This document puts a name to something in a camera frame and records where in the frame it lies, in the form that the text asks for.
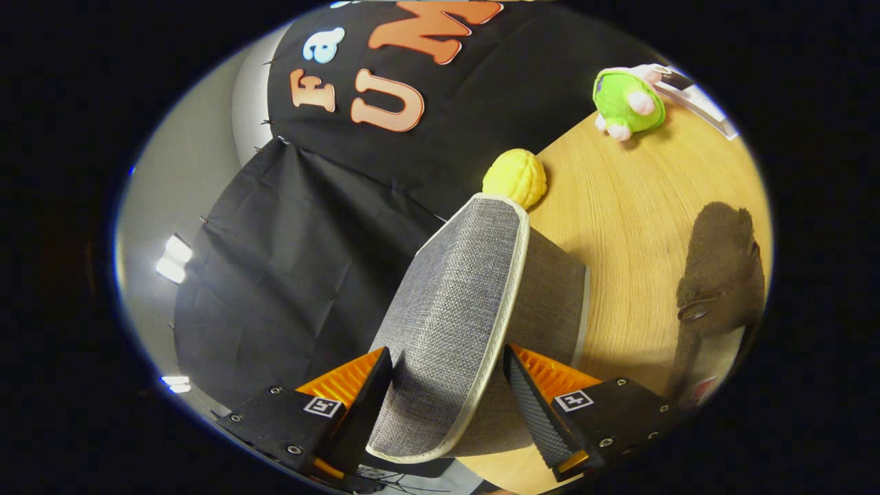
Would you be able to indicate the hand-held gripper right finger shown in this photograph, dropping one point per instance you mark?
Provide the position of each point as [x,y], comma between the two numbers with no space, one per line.
[533,412]

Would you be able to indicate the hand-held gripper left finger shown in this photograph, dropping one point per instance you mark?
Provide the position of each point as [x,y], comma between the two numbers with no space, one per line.
[361,412]

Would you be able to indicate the grey fabric storage box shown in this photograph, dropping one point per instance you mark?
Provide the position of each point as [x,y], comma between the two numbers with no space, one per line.
[454,309]

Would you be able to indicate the brown fuzzy shoe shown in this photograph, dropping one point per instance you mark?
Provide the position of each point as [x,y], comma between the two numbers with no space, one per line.
[722,268]

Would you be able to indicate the black backdrop cloth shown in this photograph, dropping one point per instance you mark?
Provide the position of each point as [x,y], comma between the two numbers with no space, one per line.
[309,240]

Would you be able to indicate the ceiling tube light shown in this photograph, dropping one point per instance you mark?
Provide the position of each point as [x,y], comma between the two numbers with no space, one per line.
[177,383]
[175,258]

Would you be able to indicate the yellow ridged ball toy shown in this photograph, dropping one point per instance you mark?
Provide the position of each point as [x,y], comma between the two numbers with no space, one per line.
[515,177]

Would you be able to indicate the green and pink plush toy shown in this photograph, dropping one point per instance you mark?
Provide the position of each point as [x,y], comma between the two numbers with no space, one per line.
[629,103]

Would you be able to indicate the white book with dark photo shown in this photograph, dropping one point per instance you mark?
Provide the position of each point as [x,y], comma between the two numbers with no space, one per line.
[701,103]

